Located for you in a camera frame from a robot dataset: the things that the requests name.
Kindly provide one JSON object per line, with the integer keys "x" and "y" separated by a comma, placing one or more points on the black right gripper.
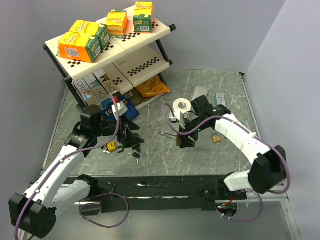
{"x": 186, "y": 142}

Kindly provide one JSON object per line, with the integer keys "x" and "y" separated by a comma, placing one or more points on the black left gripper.
{"x": 130, "y": 138}

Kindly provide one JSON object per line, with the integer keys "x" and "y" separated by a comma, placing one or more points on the long shackle brass padlock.
{"x": 169, "y": 135}

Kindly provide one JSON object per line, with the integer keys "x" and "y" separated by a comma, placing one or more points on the small brass padlock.
{"x": 216, "y": 138}

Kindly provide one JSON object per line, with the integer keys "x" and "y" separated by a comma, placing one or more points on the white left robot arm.
{"x": 37, "y": 209}

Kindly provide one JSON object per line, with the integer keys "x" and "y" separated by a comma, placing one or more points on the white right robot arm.
{"x": 267, "y": 162}

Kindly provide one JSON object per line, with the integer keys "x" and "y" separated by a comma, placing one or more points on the black head key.
{"x": 136, "y": 154}

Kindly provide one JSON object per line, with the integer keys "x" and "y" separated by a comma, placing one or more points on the yellow padlock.
{"x": 112, "y": 148}

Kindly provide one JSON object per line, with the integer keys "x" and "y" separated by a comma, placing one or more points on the blue Doritos bag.
{"x": 107, "y": 113}

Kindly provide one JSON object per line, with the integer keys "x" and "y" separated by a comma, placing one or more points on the white toilet paper roll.
{"x": 182, "y": 104}

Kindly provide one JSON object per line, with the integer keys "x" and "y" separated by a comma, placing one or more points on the right RIO box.
{"x": 106, "y": 82}

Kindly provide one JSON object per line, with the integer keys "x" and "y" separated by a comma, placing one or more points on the orange honey dijon bag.
{"x": 152, "y": 87}

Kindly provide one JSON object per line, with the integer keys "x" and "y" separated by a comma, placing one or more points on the teal white RIO box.
{"x": 220, "y": 99}

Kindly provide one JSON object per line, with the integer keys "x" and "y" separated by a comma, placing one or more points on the middle RIO box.
{"x": 96, "y": 87}

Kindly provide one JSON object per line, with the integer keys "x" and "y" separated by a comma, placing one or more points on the beige two tier shelf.
{"x": 137, "y": 57}

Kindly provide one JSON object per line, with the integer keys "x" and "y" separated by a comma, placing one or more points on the front orange sponge box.
{"x": 79, "y": 46}

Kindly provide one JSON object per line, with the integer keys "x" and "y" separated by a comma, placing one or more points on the rear yellow sponge box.
{"x": 99, "y": 30}

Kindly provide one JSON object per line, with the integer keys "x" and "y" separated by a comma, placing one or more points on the yellow orange sponge pack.
{"x": 116, "y": 22}

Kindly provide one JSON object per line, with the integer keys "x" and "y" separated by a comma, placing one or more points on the green yellow sponge box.
{"x": 143, "y": 17}

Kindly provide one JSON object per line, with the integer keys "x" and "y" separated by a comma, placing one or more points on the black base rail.
{"x": 169, "y": 192}

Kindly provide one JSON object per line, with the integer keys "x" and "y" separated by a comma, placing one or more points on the aluminium frame rail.
{"x": 269, "y": 197}

